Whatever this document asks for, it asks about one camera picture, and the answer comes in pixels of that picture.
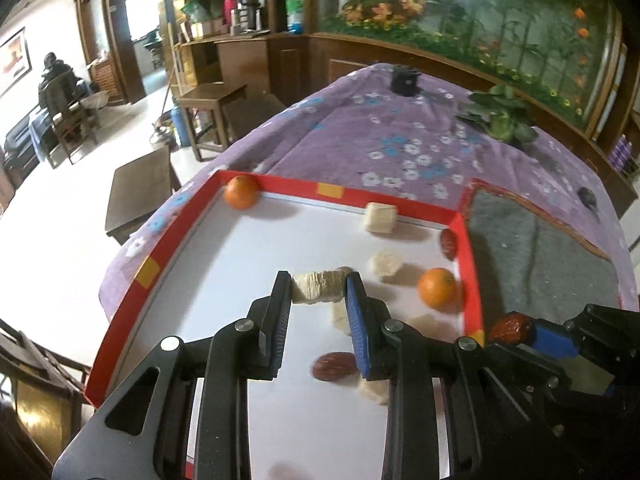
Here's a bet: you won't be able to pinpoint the red white shallow box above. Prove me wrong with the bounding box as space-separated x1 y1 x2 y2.
53 170 484 479

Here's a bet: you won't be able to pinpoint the beige cake block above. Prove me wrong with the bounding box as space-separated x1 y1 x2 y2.
363 202 398 234

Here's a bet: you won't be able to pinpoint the beige cake hexagon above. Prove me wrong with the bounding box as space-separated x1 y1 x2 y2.
291 266 352 304

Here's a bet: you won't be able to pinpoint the orange mandarin on mat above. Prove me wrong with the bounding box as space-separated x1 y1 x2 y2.
224 174 260 210

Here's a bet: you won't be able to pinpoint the green white bottle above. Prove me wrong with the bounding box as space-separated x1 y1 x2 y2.
285 0 304 35

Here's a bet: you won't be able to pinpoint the wrinkled dark red jujube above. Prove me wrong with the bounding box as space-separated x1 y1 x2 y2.
310 351 358 382

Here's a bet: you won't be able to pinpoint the blue water bottle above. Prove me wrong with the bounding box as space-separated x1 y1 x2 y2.
170 106 191 148

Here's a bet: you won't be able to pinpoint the pink thermos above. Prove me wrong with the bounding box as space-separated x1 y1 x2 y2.
222 0 236 26

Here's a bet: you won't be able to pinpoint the black cylindrical object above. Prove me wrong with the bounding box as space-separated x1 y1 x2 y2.
390 65 422 98

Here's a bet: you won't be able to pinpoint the purple floral tablecloth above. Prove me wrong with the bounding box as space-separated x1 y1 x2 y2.
99 63 638 316

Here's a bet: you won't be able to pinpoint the black coffee maker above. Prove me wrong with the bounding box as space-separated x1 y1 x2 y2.
236 0 260 34

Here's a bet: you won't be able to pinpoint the seated person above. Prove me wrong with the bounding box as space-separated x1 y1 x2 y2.
38 52 82 120

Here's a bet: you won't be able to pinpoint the grey felt mat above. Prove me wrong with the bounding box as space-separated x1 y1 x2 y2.
459 179 624 396

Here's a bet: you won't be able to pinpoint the small black object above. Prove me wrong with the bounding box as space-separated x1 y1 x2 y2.
577 186 598 211

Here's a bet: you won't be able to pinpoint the orange mandarin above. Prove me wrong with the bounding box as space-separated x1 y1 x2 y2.
224 174 260 210
416 268 458 310

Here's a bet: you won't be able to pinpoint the green leafy plant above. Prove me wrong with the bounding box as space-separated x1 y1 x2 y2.
457 84 538 148

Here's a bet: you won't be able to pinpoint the dark wooden stool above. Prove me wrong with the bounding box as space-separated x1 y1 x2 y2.
105 146 181 245

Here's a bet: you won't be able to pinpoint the purple bottles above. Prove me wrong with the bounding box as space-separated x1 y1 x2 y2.
608 134 632 172

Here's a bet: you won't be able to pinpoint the wooden side table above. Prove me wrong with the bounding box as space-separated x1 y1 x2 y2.
176 82 246 162

